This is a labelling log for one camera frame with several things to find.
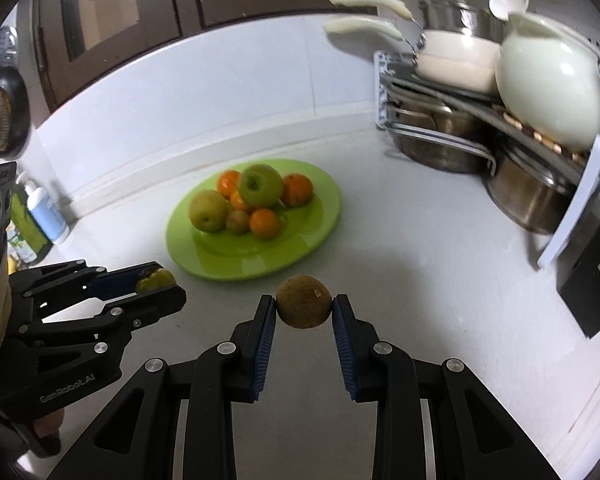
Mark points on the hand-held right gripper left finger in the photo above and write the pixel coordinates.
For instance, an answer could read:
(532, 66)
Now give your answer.
(264, 350)

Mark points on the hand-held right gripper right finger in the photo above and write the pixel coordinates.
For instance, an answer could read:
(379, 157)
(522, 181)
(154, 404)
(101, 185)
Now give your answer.
(345, 350)

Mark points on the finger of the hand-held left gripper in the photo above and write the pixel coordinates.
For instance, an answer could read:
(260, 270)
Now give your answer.
(150, 307)
(115, 282)

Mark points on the green tomato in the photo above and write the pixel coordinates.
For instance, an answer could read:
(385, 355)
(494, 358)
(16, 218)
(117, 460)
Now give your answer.
(156, 280)

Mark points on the small brown round fruit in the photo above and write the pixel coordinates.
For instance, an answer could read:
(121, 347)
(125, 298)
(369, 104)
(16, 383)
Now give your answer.
(304, 301)
(237, 222)

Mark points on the green plate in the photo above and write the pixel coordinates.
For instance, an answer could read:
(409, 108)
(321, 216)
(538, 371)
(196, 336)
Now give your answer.
(260, 260)

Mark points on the yellow-green pear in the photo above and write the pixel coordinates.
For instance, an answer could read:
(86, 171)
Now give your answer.
(209, 210)

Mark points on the orange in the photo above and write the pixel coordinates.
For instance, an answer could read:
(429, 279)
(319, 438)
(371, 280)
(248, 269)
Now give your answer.
(239, 202)
(297, 190)
(264, 223)
(227, 182)

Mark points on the green apple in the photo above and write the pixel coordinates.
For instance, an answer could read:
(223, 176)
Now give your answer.
(261, 185)

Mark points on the person's left hand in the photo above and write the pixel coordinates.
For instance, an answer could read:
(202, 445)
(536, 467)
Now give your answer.
(47, 424)

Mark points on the white and blue bottle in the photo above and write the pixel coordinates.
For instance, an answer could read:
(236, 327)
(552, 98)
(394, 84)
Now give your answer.
(47, 217)

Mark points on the green dish soap bottle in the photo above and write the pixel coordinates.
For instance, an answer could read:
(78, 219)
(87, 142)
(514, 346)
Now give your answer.
(27, 240)

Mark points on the black frying pan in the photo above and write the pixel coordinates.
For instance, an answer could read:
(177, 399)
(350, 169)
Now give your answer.
(17, 105)

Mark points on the wide steel pot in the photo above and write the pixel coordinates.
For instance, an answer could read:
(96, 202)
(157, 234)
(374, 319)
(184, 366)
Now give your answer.
(440, 135)

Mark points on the small steel pot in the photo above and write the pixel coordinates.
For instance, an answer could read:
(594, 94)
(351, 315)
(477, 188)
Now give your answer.
(525, 195)

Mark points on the grey pot rack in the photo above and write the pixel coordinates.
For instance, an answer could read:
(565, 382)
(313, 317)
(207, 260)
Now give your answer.
(575, 220)

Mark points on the white saucepan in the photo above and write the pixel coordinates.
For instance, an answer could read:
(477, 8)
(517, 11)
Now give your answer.
(455, 60)

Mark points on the white ceramic pot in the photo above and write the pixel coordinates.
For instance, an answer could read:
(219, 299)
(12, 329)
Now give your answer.
(550, 85)

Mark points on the steel pot with lid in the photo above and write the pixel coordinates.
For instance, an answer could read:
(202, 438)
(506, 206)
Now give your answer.
(460, 15)

